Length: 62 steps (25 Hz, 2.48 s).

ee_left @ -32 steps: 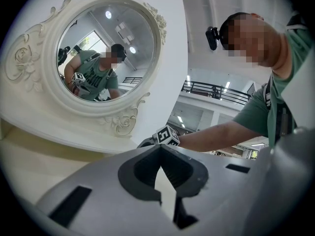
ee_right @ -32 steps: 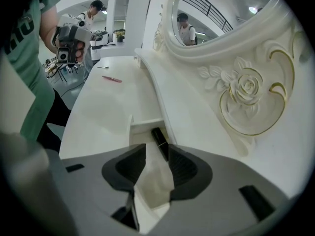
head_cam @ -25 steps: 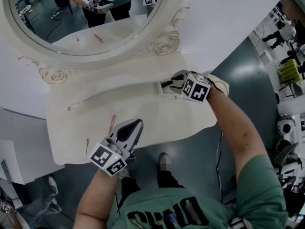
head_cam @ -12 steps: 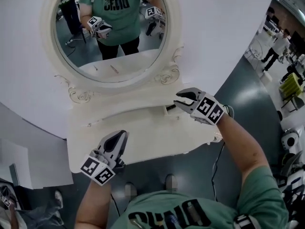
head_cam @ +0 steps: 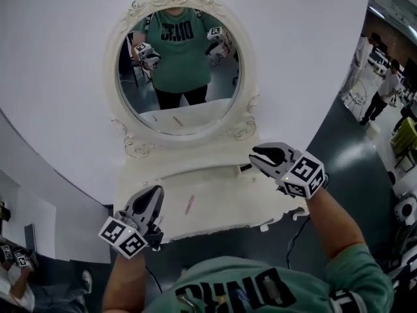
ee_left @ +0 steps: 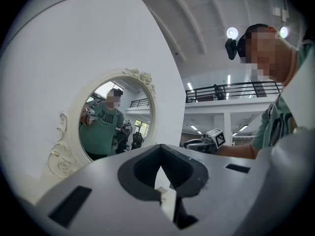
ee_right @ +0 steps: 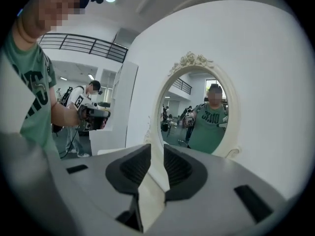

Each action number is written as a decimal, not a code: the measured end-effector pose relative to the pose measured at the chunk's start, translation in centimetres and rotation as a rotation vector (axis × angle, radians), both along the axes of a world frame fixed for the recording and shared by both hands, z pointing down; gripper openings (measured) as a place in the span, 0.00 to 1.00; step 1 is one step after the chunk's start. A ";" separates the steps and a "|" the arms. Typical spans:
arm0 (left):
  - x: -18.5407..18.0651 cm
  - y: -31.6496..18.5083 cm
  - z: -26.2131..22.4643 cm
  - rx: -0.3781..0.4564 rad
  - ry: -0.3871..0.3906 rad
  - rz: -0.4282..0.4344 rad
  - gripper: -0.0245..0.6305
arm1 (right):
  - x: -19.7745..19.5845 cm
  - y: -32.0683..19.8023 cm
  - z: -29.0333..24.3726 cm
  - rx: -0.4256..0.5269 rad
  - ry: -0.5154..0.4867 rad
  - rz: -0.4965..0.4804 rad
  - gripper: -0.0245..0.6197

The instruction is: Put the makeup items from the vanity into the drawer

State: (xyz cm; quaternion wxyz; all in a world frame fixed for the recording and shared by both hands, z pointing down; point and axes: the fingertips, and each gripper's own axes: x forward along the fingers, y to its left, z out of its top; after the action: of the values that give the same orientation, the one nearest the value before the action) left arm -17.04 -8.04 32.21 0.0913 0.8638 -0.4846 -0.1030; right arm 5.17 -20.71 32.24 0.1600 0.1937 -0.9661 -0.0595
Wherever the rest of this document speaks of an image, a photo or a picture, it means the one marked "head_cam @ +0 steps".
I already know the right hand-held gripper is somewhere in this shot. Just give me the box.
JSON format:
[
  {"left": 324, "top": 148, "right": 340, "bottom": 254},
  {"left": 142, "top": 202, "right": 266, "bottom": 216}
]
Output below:
[{"left": 249, "top": 143, "right": 329, "bottom": 200}]

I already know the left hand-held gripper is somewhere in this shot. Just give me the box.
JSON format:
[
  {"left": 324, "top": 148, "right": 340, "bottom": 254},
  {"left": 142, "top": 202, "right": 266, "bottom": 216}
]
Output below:
[{"left": 98, "top": 185, "right": 164, "bottom": 260}]

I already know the white ornate vanity table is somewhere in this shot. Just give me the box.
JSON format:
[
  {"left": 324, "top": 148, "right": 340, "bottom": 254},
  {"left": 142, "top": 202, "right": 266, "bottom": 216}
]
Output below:
[{"left": 112, "top": 138, "right": 310, "bottom": 244}]

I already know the person's left forearm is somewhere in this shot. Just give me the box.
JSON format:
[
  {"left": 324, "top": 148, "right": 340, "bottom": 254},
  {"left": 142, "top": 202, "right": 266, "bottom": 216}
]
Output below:
[{"left": 101, "top": 251, "right": 147, "bottom": 313}]

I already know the person's right forearm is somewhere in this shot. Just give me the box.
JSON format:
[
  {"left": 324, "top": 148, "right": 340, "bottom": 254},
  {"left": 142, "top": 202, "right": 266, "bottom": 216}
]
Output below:
[{"left": 306, "top": 186, "right": 367, "bottom": 269}]

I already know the green printed T-shirt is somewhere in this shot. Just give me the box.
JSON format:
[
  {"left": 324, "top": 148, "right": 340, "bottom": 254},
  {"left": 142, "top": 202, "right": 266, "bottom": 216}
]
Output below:
[{"left": 143, "top": 243, "right": 395, "bottom": 313}]

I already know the grey flat panel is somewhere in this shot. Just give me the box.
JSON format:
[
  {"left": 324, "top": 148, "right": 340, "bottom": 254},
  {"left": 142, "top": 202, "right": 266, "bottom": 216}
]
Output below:
[{"left": 23, "top": 223, "right": 38, "bottom": 252}]

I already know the yellow-green chair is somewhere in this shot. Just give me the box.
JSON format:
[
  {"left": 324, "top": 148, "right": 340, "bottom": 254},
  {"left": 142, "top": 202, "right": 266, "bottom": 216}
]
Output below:
[{"left": 392, "top": 117, "right": 417, "bottom": 172}]

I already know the black cable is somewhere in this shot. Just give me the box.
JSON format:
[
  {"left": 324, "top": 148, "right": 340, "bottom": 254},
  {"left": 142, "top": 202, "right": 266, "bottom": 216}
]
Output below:
[
  {"left": 145, "top": 265, "right": 163, "bottom": 293},
  {"left": 285, "top": 215, "right": 310, "bottom": 269}
]

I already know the white wire chair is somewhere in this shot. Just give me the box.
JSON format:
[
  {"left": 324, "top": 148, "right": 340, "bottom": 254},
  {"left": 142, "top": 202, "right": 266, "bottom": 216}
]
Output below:
[{"left": 343, "top": 78, "right": 369, "bottom": 113}]

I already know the oval mirror ornate white frame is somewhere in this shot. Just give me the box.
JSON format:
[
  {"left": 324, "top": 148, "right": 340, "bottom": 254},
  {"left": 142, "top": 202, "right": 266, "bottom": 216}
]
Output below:
[{"left": 103, "top": 0, "right": 261, "bottom": 158}]

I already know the white round camera device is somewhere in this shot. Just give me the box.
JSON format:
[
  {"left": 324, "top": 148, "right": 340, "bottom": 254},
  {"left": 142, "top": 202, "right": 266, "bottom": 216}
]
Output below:
[{"left": 394, "top": 197, "right": 417, "bottom": 223}]

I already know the black white shoulder strap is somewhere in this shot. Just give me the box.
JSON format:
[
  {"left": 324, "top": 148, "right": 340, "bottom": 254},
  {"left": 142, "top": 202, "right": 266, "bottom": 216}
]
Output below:
[{"left": 328, "top": 288, "right": 369, "bottom": 313}]

